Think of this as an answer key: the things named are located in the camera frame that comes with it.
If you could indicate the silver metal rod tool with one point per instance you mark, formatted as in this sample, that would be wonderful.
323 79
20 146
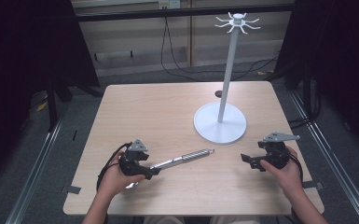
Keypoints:
183 158

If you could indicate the white hook stand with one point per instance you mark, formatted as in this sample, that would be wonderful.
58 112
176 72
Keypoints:
220 123

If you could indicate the black metal stand leg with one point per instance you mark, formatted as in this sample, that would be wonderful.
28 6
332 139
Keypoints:
52 105

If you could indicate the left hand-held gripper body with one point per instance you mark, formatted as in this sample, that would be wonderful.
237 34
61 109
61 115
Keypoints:
130 163

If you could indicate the black table grommet hole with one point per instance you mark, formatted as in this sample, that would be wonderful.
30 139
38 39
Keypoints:
218 93

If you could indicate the grey tape piece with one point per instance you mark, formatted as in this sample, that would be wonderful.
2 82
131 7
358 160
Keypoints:
72 189
313 185

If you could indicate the person's right hand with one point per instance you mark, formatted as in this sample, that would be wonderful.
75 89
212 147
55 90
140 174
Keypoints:
287 179

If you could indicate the metal floor rail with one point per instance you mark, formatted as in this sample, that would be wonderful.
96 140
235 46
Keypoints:
335 155
34 174

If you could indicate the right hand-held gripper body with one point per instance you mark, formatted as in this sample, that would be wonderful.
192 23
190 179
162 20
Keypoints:
276 154

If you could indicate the person's left hand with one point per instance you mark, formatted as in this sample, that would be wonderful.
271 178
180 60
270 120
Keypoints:
115 180

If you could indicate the yellow floor tape piece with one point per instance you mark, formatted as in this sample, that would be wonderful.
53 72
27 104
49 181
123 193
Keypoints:
42 106

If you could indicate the black horizontal bar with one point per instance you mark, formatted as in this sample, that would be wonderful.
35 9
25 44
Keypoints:
183 13

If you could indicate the white wall power outlet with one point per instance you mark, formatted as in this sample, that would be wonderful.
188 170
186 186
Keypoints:
169 4

